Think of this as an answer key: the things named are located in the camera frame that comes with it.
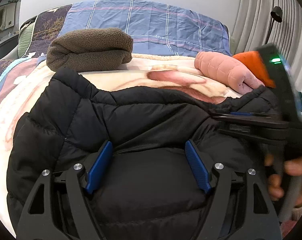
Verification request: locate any black puffer jacket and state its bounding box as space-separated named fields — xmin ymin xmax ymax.
xmin=6 ymin=67 xmax=284 ymax=240

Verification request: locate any person's right hand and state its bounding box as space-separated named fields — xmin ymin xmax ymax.
xmin=268 ymin=157 xmax=302 ymax=207

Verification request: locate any orange folded jacket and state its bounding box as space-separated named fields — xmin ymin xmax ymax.
xmin=233 ymin=51 xmax=276 ymax=88

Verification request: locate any pink folded jacket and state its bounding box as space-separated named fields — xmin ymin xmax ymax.
xmin=194 ymin=51 xmax=264 ymax=94

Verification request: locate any pink cartoon blanket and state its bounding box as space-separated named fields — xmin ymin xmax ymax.
xmin=0 ymin=54 xmax=240 ymax=155

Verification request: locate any brown folded fleece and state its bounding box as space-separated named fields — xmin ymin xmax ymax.
xmin=46 ymin=28 xmax=133 ymax=73

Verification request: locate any blue plaid quilt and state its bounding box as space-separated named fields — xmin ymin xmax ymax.
xmin=59 ymin=0 xmax=231 ymax=57

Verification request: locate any dark deer pattern blanket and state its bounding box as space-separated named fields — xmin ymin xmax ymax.
xmin=0 ymin=4 xmax=71 ymax=83

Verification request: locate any green cushion at bedside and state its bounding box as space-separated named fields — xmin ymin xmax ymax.
xmin=17 ymin=22 xmax=35 ymax=58

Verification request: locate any black wall lamp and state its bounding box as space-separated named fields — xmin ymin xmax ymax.
xmin=265 ymin=6 xmax=283 ymax=44

